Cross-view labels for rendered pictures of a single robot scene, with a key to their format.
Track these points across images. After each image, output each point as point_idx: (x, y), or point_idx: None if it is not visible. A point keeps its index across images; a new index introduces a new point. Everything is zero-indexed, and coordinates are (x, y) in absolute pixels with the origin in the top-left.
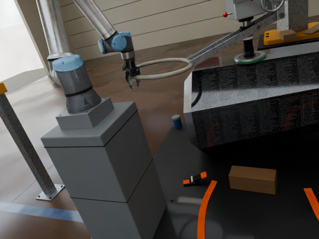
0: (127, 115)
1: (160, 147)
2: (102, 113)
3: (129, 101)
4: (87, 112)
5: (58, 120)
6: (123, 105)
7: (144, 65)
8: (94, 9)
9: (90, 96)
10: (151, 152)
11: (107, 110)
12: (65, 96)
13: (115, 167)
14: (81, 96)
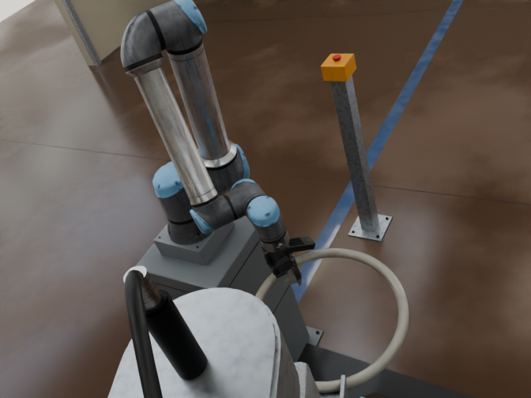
0: (190, 289)
1: (461, 396)
2: (179, 255)
3: (216, 282)
4: (156, 239)
5: None
6: (208, 275)
7: (382, 275)
8: (171, 159)
9: (172, 230)
10: (446, 377)
11: (189, 258)
12: None
13: None
14: (167, 219)
